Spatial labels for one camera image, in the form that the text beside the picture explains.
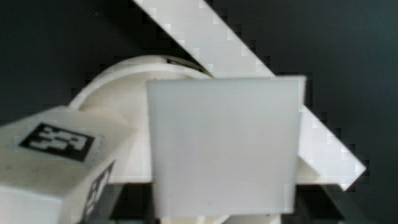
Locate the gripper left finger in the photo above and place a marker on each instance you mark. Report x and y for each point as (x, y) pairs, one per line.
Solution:
(132, 211)

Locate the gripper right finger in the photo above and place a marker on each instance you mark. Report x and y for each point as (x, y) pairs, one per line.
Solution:
(317, 210)

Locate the white stool leg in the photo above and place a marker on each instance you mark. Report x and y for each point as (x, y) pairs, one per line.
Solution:
(224, 127)
(61, 148)

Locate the white round stool seat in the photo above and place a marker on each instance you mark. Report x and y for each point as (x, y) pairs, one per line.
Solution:
(114, 98)

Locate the white right barrier wall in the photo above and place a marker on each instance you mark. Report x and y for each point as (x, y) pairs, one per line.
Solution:
(201, 33)

